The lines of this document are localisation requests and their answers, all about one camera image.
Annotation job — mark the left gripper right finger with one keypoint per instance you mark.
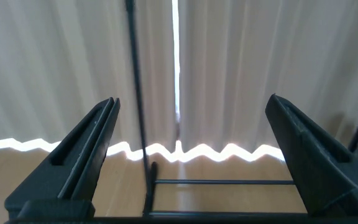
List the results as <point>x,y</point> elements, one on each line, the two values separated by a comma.
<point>319,177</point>

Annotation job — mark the black clothes rack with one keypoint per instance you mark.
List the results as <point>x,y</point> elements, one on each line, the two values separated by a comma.
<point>137,77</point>

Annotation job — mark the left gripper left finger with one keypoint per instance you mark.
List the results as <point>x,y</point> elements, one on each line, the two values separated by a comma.
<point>39,193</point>

